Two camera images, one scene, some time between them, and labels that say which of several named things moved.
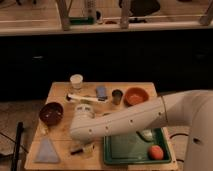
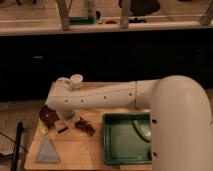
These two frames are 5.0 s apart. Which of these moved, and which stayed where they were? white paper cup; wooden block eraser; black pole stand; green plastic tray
Moved: wooden block eraser
Stayed: white paper cup; black pole stand; green plastic tray
